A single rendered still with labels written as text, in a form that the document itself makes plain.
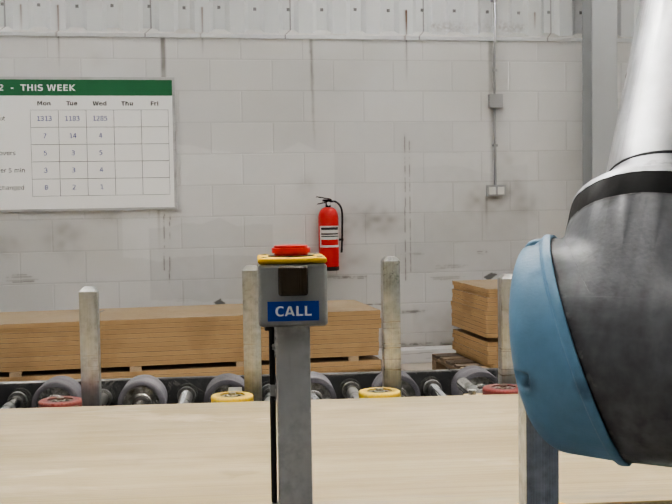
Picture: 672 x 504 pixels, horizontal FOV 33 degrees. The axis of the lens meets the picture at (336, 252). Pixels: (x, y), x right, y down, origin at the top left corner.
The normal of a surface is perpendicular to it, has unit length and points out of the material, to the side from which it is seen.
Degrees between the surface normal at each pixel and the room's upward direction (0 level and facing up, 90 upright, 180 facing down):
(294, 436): 90
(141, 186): 90
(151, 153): 90
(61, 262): 90
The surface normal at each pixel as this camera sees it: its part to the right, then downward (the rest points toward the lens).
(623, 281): -0.44, -0.51
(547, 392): -0.53, 0.32
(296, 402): 0.07, 0.05
